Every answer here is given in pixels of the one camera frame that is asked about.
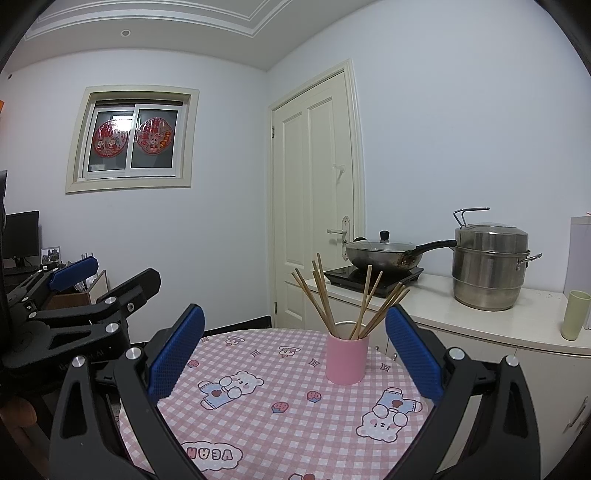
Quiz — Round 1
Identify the cream framed window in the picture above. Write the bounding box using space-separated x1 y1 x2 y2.
65 86 201 194

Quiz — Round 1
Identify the brown and white side cabinet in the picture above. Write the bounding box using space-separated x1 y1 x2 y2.
45 269 110 311

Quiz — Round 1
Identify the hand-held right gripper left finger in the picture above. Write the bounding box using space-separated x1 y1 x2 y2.
48 303 218 480

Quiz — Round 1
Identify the black computer monitor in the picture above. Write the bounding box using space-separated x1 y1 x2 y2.
4 210 41 269

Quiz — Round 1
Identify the stainless steel steamer pot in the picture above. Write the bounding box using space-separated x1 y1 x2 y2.
451 207 544 311

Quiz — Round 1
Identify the glass wok lid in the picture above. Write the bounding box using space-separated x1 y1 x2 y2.
346 230 416 254

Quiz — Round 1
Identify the cream panel door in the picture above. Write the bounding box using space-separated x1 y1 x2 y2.
267 58 366 331

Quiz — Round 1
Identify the red window decal with oranges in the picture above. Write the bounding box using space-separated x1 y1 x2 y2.
136 117 173 154

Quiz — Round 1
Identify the white kitchen cabinet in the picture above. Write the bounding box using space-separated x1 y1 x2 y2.
302 271 591 467

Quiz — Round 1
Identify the pink checked tablecloth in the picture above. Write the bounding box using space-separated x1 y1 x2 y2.
119 329 440 480

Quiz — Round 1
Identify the white appliance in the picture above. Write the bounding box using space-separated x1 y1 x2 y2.
562 214 591 297

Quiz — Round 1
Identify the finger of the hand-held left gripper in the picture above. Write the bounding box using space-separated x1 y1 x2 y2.
6 257 100 315
28 268 162 344

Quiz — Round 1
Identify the black induction cooker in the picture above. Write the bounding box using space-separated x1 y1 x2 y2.
322 265 425 293

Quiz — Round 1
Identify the pale green cup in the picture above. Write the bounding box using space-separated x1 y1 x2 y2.
561 290 591 342

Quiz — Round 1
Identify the red round window decal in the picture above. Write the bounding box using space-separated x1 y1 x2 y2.
92 120 130 158

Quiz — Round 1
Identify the dark wooden desk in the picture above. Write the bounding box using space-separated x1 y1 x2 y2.
2 262 63 283

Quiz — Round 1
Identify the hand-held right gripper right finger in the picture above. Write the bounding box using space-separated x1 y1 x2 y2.
369 305 542 480

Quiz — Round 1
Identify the bunch of wooden chopsticks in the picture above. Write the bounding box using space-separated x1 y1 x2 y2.
291 252 411 341

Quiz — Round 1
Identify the person's left hand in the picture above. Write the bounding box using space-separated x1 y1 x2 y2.
0 396 38 435

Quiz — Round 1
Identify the pink cup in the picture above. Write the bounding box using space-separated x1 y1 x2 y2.
326 322 370 385

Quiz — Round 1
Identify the steel wok with black handle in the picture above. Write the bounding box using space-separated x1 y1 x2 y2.
345 237 458 274

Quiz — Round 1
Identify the metal door handle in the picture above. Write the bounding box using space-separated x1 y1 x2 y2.
326 215 352 248

